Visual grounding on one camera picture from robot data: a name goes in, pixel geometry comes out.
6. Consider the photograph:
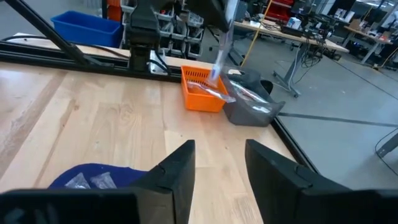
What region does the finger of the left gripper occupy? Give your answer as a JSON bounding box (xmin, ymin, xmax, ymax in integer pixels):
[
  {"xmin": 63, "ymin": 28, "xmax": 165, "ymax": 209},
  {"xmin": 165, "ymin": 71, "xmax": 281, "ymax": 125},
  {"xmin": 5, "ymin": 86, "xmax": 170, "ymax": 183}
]
[{"xmin": 213, "ymin": 12, "xmax": 233, "ymax": 34}]

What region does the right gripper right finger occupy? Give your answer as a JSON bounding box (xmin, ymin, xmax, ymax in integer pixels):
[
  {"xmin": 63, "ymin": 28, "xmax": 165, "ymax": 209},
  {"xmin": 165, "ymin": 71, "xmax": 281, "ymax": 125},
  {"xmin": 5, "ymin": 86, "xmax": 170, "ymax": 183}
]
[{"xmin": 244, "ymin": 138, "xmax": 354, "ymax": 224}]

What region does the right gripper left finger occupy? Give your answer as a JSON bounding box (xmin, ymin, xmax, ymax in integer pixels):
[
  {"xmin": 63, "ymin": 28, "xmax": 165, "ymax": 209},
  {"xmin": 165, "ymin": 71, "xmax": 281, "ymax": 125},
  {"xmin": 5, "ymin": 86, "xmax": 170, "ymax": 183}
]
[{"xmin": 127, "ymin": 139, "xmax": 197, "ymax": 224}]

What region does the shelf rack with storage bins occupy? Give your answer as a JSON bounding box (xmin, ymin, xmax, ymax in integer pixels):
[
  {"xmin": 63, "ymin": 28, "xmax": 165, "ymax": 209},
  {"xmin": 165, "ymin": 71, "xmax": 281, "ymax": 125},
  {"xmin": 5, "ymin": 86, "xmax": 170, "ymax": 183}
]
[{"xmin": 102, "ymin": 0, "xmax": 206, "ymax": 60}]

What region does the navy blue square mat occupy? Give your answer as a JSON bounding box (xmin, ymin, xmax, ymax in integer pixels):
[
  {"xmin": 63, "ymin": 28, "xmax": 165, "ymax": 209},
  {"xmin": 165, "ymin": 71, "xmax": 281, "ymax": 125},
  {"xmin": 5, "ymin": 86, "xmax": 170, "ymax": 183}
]
[{"xmin": 48, "ymin": 163, "xmax": 149, "ymax": 190}]

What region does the red tool cabinet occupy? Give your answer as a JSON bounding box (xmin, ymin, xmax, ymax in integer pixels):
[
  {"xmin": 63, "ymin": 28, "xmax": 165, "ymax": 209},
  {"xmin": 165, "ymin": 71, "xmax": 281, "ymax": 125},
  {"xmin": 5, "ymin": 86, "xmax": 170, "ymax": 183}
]
[{"xmin": 267, "ymin": 0, "xmax": 295, "ymax": 22}]

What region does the orange plastic basket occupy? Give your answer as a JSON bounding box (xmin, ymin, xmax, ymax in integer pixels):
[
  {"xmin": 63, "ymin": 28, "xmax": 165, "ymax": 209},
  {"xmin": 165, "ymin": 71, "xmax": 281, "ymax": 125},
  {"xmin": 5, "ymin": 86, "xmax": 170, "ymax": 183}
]
[{"xmin": 180, "ymin": 65, "xmax": 229, "ymax": 113}]

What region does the wooden table with grey legs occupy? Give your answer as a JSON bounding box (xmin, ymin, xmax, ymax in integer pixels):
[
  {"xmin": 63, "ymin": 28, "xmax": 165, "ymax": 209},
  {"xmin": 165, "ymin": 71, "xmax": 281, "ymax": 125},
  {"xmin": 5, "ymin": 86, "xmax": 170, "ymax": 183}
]
[{"xmin": 233, "ymin": 20, "xmax": 351, "ymax": 99}]

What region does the blue plastic bin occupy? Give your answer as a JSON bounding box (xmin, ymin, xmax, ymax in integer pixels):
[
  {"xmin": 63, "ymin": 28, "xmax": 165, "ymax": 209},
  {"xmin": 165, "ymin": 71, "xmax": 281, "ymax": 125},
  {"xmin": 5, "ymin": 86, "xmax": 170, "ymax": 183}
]
[{"xmin": 50, "ymin": 10, "xmax": 124, "ymax": 49}]

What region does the grey metal table leg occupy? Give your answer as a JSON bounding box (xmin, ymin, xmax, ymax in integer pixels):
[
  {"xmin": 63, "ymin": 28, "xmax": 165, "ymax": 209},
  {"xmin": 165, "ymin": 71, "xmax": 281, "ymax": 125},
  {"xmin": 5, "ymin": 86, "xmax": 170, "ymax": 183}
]
[{"xmin": 374, "ymin": 130, "xmax": 398, "ymax": 158}]

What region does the wooden workbench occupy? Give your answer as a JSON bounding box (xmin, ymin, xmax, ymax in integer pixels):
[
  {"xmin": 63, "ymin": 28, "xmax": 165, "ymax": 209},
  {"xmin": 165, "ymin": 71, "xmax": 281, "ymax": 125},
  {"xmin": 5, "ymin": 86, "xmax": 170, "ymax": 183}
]
[{"xmin": 343, "ymin": 24, "xmax": 398, "ymax": 65}]

